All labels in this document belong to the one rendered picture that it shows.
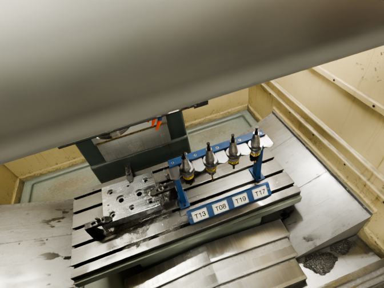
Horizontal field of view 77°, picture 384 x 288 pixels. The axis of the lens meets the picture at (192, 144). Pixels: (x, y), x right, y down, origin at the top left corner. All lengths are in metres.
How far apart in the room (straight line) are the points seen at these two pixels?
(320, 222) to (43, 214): 1.68
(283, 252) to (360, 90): 0.85
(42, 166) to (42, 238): 0.67
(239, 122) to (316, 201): 1.02
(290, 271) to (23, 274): 1.40
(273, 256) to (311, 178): 0.49
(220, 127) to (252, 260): 1.20
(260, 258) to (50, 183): 1.69
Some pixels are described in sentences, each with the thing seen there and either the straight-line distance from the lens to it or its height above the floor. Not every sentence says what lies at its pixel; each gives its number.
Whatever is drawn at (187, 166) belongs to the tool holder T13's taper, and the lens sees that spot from 1.02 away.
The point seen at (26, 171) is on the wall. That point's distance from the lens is 2.33.
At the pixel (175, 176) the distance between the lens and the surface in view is 1.04.
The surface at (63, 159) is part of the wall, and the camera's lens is 2.21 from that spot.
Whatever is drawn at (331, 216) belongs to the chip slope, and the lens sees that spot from 1.49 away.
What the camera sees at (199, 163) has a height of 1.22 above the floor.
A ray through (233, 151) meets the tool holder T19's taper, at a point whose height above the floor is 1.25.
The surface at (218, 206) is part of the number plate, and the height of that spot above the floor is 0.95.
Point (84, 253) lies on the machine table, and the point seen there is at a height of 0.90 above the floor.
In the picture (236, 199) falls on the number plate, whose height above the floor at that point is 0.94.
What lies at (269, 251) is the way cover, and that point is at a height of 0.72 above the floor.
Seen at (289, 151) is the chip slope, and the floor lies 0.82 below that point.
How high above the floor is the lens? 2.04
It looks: 45 degrees down
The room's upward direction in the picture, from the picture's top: 11 degrees counter-clockwise
